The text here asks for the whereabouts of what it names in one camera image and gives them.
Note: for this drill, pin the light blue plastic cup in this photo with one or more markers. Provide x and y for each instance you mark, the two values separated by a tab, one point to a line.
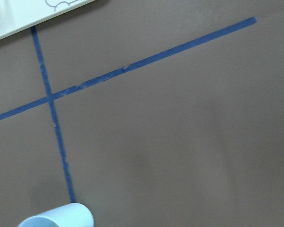
70	215

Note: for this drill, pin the cream bear serving tray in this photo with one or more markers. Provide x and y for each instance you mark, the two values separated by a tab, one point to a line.
18	15

